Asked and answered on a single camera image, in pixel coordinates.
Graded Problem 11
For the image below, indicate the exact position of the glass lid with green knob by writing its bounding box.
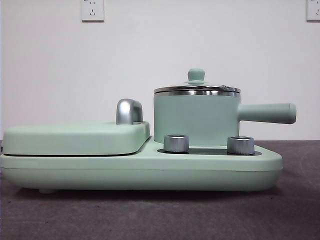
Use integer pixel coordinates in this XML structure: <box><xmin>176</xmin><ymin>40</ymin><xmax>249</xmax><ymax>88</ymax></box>
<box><xmin>153</xmin><ymin>68</ymin><xmax>241</xmax><ymax>94</ymax></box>

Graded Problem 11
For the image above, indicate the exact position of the silver control knob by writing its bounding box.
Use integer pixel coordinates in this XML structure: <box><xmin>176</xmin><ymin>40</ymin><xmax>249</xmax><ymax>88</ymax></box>
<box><xmin>163</xmin><ymin>134</ymin><xmax>190</xmax><ymax>153</ymax></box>
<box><xmin>226</xmin><ymin>135</ymin><xmax>255</xmax><ymax>155</ymax></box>

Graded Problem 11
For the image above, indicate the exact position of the black control panel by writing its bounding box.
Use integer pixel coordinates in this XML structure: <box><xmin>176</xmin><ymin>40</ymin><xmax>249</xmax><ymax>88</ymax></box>
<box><xmin>157</xmin><ymin>147</ymin><xmax>256</xmax><ymax>155</ymax></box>

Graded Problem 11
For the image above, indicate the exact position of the mint green cooker base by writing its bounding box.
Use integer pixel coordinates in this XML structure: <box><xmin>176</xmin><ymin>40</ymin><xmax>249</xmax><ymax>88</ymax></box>
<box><xmin>0</xmin><ymin>139</ymin><xmax>283</xmax><ymax>195</ymax></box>

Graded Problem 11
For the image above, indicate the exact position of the mint green hinged cooker cover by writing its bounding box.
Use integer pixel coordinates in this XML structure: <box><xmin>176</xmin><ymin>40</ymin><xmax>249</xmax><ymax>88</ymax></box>
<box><xmin>2</xmin><ymin>121</ymin><xmax>151</xmax><ymax>156</ymax></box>

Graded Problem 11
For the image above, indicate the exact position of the mint green pot with handle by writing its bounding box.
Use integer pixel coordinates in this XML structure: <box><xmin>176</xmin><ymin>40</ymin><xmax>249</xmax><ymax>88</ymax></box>
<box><xmin>152</xmin><ymin>87</ymin><xmax>298</xmax><ymax>148</ymax></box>

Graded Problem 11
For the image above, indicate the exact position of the silver cover handle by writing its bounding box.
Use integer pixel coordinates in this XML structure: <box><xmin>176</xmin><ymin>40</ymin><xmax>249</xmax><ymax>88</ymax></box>
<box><xmin>115</xmin><ymin>98</ymin><xmax>145</xmax><ymax>125</ymax></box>

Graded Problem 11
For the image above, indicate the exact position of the white wall socket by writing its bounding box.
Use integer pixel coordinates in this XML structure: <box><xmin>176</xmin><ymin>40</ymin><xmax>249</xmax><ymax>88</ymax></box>
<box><xmin>80</xmin><ymin>0</ymin><xmax>106</xmax><ymax>23</ymax></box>
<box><xmin>306</xmin><ymin>0</ymin><xmax>320</xmax><ymax>22</ymax></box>

